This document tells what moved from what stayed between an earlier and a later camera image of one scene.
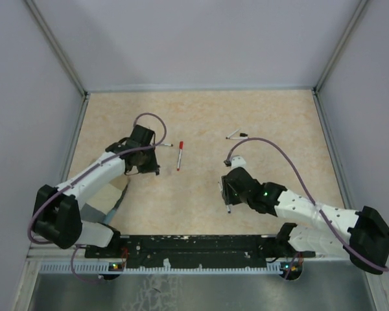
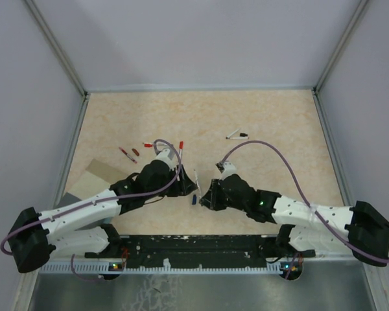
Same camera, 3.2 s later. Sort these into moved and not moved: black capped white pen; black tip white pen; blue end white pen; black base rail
Moved: blue end white pen
Not moved: black capped white pen; black tip white pen; black base rail
